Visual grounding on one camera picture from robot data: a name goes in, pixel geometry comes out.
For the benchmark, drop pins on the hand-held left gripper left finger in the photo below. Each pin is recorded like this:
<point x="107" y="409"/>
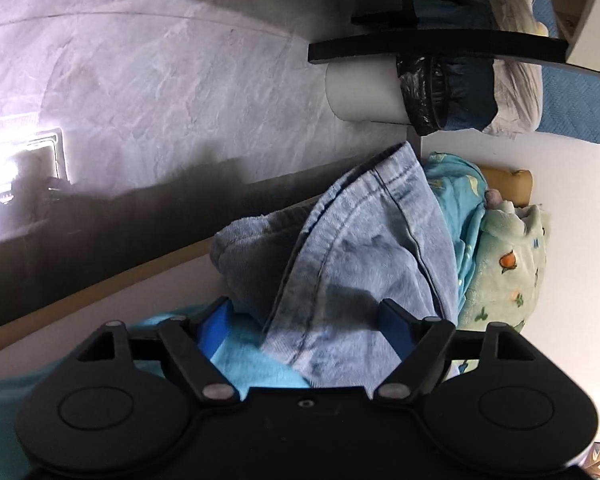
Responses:
<point x="215" y="327"/>

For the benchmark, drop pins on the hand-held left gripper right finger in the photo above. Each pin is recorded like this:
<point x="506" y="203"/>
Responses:
<point x="395" y="330"/>

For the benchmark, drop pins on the blue denim jeans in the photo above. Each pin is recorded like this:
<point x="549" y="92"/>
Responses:
<point x="360" y="260"/>

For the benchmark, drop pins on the pale green printed blanket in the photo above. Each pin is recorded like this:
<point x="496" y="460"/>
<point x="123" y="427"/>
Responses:
<point x="510" y="260"/>

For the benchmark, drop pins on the turquoise bed sheet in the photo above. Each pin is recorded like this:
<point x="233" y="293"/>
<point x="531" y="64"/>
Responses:
<point x="455" y="200"/>

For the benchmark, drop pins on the white bin with black bag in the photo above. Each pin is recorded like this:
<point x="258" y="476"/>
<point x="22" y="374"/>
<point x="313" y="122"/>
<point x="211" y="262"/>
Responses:
<point x="365" y="90"/>

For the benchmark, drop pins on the beige grey blanket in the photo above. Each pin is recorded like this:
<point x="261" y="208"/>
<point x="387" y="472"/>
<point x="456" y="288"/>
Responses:
<point x="515" y="90"/>

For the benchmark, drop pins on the black wooden chair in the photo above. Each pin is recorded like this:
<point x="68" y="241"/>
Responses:
<point x="430" y="45"/>

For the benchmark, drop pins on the blue quilted cushion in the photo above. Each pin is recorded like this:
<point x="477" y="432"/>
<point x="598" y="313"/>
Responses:
<point x="575" y="105"/>

